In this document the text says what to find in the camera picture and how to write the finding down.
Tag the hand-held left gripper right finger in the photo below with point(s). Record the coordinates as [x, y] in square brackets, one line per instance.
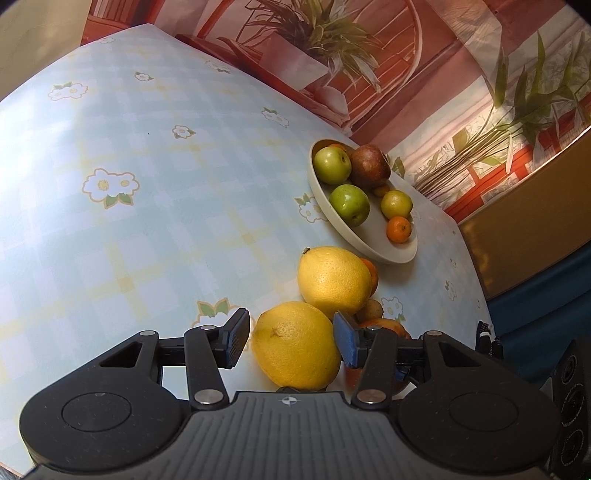
[346, 340]

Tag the yellow round citrus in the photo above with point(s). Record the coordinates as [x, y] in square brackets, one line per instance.
[396, 203]

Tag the beige round plate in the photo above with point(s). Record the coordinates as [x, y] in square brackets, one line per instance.
[369, 242]

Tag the small tangerine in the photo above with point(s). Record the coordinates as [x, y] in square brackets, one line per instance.
[399, 229]
[338, 147]

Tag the printed backdrop cloth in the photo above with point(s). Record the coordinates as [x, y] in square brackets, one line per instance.
[438, 69]

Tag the orange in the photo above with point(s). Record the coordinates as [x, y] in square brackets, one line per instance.
[371, 277]

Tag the golden brown board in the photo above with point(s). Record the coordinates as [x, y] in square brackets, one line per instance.
[521, 230]

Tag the brown kiwi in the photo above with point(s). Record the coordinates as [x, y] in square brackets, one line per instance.
[369, 310]

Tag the dark green apple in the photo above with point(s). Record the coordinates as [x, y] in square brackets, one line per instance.
[351, 204]

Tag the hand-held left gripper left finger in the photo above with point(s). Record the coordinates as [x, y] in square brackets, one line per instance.
[238, 340]

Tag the black dotted glove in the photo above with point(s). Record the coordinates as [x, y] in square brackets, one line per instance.
[485, 336]

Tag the floral checked tablecloth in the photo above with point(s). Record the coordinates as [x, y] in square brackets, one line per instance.
[138, 230]

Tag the large yellow lemon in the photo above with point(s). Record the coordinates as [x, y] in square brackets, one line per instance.
[295, 346]

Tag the light green apple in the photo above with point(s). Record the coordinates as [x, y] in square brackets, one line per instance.
[331, 165]

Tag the yellow grapefruit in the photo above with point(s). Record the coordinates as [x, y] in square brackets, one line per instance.
[332, 281]

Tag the small beige longan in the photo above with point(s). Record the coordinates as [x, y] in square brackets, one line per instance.
[381, 190]

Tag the red apple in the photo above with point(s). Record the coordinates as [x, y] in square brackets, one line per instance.
[388, 326]
[369, 166]

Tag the blue curtain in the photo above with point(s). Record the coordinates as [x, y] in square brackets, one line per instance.
[540, 323]

